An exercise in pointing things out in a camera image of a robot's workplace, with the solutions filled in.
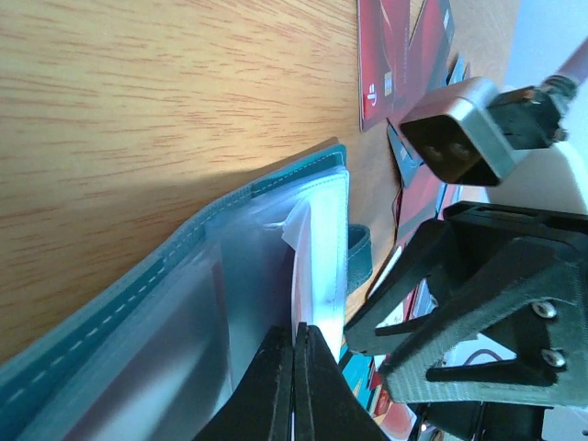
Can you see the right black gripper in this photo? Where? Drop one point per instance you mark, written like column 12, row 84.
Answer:
column 510, row 323

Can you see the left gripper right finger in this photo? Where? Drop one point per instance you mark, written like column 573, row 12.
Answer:
column 324, row 406

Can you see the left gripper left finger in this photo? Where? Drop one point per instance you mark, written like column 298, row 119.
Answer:
column 261, row 406

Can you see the teal card holder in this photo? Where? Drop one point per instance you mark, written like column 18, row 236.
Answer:
column 160, row 351

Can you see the red vip card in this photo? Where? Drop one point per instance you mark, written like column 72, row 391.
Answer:
column 399, row 63
column 302, row 289

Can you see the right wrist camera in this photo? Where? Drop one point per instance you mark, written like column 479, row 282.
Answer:
column 470, row 133

